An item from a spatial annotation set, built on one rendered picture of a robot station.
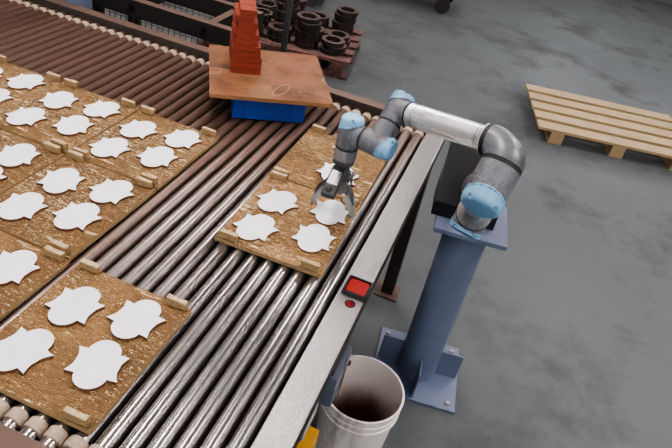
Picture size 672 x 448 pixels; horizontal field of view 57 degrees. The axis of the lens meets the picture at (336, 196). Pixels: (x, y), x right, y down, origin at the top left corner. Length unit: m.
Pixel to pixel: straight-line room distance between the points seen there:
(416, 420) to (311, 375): 1.23
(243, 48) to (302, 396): 1.57
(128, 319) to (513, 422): 1.84
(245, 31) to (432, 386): 1.73
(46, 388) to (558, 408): 2.24
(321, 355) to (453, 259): 0.93
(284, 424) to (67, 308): 0.62
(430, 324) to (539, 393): 0.71
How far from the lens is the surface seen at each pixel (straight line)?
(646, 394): 3.45
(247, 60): 2.70
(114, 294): 1.76
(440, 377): 2.97
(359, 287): 1.86
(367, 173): 2.37
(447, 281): 2.51
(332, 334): 1.73
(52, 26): 3.41
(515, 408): 3.02
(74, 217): 2.00
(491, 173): 1.71
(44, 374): 1.60
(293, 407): 1.56
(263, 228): 1.98
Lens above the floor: 2.16
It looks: 34 degrees down
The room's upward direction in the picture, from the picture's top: 12 degrees clockwise
